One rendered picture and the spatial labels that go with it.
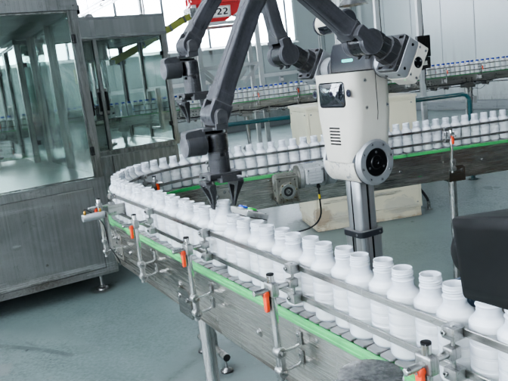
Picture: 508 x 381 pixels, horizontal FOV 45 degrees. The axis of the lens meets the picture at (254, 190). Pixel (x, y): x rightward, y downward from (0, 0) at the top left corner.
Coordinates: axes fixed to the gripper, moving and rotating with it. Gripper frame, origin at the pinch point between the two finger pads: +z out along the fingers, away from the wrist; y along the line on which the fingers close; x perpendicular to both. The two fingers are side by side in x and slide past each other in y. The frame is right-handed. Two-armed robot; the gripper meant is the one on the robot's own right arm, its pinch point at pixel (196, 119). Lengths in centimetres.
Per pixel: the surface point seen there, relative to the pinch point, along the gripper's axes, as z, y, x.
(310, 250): 25, 16, 87
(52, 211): 70, 6, -266
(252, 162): 33, -68, -89
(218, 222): 25, 18, 46
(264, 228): 23, 17, 69
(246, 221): 24, 16, 58
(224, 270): 40, 17, 44
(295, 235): 23, 16, 81
